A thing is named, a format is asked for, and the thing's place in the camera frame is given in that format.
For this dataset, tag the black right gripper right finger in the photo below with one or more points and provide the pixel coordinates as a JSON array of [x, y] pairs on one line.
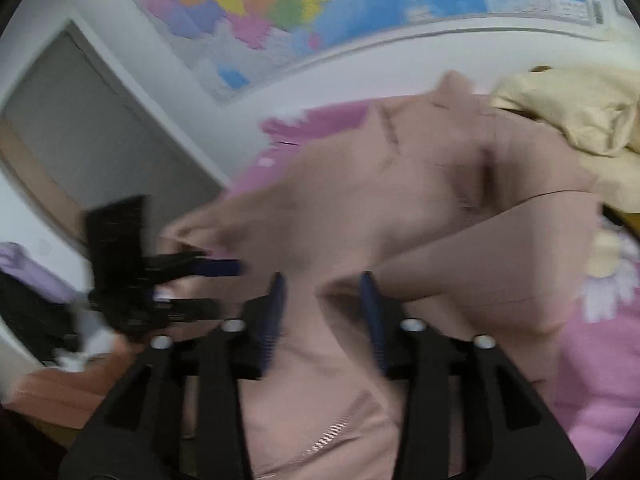
[[507, 430]]

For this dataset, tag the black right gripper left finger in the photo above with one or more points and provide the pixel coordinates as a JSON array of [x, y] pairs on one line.
[[136, 432]]

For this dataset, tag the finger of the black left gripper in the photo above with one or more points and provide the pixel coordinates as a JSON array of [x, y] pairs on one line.
[[185, 264], [187, 310]]

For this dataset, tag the beige pink jacket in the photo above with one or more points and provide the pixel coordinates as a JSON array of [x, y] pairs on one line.
[[479, 220]]

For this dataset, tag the person's left hand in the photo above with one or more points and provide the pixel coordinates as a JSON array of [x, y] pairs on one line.
[[132, 313]]

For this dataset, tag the grey door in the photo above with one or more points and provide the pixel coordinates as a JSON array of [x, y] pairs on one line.
[[75, 139]]

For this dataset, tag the purple cloth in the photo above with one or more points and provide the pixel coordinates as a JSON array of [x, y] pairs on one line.
[[15, 262]]

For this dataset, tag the pink floral bed sheet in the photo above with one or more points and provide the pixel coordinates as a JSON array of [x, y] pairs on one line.
[[597, 395]]

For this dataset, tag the mustard yellow garment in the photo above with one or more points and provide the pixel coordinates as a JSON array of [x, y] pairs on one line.
[[628, 222]]

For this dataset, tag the pale yellow garment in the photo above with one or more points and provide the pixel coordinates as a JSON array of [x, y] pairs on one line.
[[596, 108]]

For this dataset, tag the colourful wall map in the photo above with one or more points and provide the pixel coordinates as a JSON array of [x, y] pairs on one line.
[[230, 46]]

